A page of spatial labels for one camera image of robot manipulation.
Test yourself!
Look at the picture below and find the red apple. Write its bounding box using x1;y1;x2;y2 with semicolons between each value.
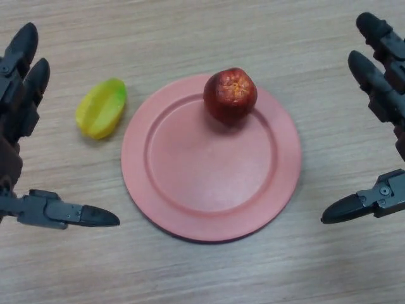
202;67;258;122

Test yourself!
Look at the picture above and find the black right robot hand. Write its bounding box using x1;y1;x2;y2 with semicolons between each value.
321;11;405;225

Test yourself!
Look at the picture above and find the pink round plate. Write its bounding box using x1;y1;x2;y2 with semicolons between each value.
120;73;301;244

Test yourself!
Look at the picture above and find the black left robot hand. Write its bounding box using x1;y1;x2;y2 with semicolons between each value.
0;22;121;231

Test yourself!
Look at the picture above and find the yellow green starfruit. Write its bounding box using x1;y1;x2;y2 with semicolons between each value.
75;77;128;140

